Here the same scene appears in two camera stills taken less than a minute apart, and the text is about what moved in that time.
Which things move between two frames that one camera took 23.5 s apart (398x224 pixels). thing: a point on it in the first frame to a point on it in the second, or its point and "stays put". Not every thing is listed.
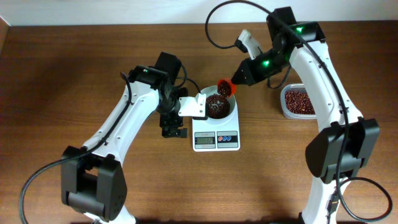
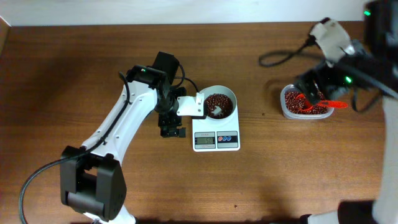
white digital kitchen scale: x=209 y=137 stays put
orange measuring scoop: x=226 y=88 to x=303 y=106
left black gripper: x=171 y=123 stays put
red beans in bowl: x=217 y=106 stays put
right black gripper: x=249 y=72 to x=311 y=86
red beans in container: x=298 y=102 stays put
